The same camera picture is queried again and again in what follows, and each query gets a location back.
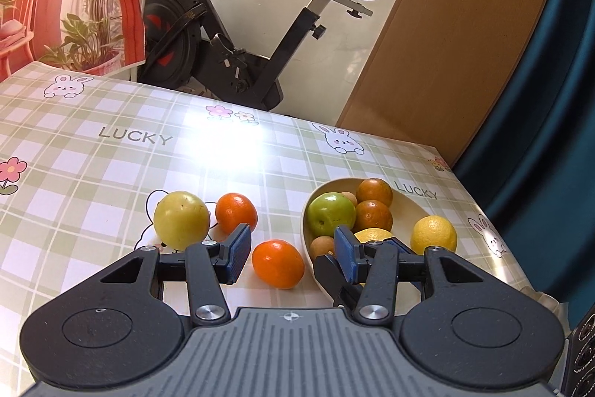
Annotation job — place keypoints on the beige plate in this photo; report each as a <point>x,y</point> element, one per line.
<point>406,215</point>

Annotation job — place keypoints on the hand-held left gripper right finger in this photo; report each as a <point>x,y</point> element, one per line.
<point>346,255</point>

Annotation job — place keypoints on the large yellow lemon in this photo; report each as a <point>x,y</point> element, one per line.
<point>372,235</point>

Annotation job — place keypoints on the brown longan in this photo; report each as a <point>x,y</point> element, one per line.
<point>347,198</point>
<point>322,246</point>

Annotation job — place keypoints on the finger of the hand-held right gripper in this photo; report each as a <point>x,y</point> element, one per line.
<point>399,246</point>
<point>330,276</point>

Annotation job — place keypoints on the yellow-green round fruit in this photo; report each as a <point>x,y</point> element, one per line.
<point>180,218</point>

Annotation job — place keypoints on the dark orange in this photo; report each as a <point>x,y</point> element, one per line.
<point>374,190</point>

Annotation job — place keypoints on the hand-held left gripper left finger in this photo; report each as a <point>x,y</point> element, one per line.
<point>239,250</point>

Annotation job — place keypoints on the green round fruit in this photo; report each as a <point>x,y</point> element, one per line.
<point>327,211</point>

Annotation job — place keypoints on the wooden board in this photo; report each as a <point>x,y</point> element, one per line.
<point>441,29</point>

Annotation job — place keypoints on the black exercise bike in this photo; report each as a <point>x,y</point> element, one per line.
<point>186,53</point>

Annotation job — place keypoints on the teal curtain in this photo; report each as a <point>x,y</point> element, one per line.
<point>548,122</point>

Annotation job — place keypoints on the small orange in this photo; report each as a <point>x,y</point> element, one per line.
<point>237,211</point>
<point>373,214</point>
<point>278,262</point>

